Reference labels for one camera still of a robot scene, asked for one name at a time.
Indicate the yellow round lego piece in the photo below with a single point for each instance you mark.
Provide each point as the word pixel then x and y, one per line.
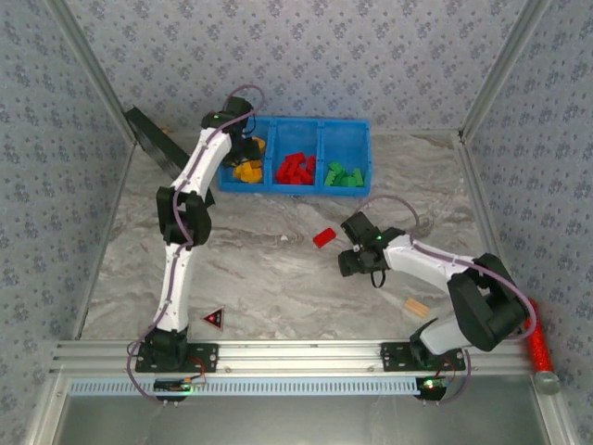
pixel 259 144

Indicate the long red lego brick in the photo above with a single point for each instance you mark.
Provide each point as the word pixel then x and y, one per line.
pixel 324 237

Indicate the yellow square lego brick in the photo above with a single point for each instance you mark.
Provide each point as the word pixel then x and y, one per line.
pixel 255 172

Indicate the square red lego brick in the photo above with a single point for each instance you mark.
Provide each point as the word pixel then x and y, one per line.
pixel 283 176

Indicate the long green lego brick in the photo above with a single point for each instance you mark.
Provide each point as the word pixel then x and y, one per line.
pixel 358 178

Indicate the small red lego brick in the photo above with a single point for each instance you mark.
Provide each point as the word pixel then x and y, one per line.
pixel 303 176

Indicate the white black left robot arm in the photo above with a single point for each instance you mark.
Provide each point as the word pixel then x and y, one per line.
pixel 178 278

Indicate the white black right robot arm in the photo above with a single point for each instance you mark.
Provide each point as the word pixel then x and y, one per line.
pixel 482 301

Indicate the blue three-compartment bin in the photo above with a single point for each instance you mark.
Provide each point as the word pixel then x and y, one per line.
pixel 296 134

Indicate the light wooden block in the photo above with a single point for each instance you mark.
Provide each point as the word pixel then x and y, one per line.
pixel 416 308

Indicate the small green lego brick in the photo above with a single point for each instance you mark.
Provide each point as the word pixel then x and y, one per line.
pixel 345 180

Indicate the black flat strip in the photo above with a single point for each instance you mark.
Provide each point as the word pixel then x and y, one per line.
pixel 153 139

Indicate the right circuit board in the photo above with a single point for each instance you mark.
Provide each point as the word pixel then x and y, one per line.
pixel 432 385

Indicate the circuit board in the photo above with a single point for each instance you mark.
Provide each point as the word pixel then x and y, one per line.
pixel 432 385
pixel 172 385

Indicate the red triangle sign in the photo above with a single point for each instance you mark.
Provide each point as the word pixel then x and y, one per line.
pixel 214 319

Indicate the red glitter tube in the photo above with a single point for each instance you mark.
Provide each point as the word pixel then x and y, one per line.
pixel 539 343

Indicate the left circuit board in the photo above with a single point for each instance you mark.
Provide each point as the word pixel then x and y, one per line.
pixel 172 385

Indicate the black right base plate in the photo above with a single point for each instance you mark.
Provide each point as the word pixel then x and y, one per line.
pixel 394 357

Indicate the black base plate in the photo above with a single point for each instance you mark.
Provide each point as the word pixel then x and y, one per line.
pixel 394 357
pixel 206 359

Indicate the aluminium mounting rail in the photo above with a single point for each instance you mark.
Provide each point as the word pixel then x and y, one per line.
pixel 296 354

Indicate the aluminium table edge rail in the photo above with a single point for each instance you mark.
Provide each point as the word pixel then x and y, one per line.
pixel 482 208
pixel 104 241

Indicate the aluminium frame post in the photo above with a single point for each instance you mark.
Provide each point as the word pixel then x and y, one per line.
pixel 92 69
pixel 505 65

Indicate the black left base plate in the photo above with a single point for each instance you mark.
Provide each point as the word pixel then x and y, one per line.
pixel 206 359

